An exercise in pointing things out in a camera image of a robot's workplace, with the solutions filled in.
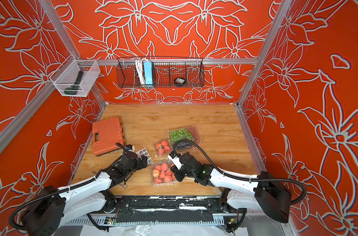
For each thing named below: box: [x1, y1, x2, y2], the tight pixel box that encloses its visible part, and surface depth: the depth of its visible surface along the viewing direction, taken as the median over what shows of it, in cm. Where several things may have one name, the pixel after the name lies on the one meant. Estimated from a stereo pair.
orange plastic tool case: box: [91, 116, 126, 157], surface depth 99 cm
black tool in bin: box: [63, 70, 84, 95], surface depth 83 cm
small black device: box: [174, 77, 186, 85], surface depth 97 cm
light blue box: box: [143, 60, 153, 85], surface depth 92 cm
